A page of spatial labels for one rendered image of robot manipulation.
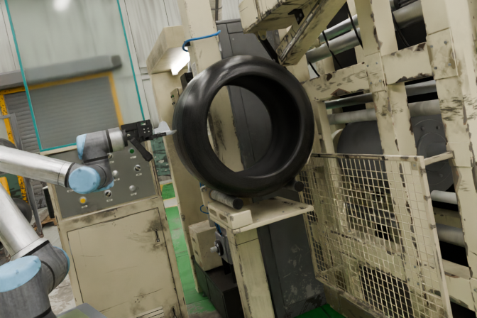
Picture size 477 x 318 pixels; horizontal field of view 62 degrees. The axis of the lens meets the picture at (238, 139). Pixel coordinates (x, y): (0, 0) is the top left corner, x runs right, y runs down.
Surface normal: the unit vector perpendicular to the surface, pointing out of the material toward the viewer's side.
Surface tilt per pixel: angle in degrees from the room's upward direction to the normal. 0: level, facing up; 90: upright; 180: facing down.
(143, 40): 90
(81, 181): 91
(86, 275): 90
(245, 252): 90
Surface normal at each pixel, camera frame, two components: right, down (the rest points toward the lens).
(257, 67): 0.33, -0.20
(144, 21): 0.16, 0.02
